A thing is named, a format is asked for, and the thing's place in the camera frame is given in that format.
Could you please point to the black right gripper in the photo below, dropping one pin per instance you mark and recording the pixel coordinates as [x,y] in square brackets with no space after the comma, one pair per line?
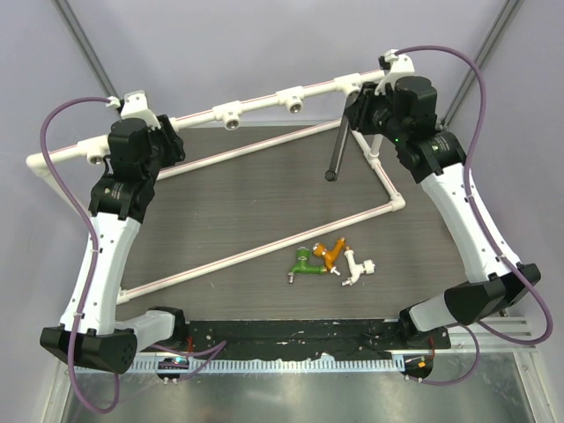
[365,102]

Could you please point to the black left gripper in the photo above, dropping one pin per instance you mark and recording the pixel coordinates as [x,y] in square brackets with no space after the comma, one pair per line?
[170,142]

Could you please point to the dark metal long faucet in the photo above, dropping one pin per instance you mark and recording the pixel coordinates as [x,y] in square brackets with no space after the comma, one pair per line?
[331,175]

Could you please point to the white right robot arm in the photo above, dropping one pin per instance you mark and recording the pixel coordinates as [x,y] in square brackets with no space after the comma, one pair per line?
[496,278]

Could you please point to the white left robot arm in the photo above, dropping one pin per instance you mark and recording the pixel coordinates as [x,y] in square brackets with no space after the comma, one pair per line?
[118,205]

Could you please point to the orange faucet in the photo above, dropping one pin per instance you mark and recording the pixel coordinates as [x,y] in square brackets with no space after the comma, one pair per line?
[329,256]

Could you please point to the green faucet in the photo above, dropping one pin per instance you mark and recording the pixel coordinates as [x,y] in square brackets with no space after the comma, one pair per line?
[302,265]

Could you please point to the white faucet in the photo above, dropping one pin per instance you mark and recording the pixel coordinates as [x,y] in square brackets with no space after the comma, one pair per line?
[356,270]

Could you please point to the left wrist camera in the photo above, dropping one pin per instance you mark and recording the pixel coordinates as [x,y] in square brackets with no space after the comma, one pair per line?
[134,105]

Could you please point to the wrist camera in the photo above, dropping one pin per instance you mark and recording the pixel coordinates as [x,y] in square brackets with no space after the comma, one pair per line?
[134,105]
[395,66]

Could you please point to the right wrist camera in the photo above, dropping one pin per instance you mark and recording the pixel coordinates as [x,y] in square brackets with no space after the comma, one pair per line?
[395,66]

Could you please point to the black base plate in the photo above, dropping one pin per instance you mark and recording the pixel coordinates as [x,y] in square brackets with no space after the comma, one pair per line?
[297,340]

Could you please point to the grey slotted cable duct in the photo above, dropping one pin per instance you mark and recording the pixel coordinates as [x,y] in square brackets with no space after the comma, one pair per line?
[162,364]

